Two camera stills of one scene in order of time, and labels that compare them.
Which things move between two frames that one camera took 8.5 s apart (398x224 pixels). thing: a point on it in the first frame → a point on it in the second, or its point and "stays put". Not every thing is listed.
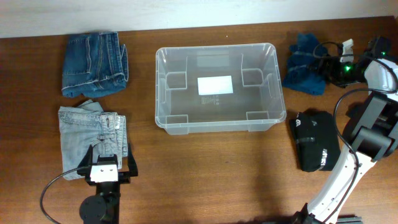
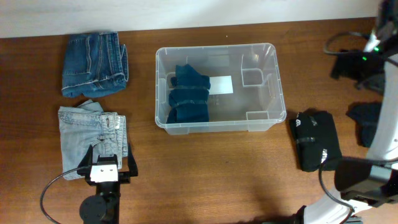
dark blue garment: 301,74 → 189,98
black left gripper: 124,177 stays put
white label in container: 215,85 stays put
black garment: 317,140 stays put
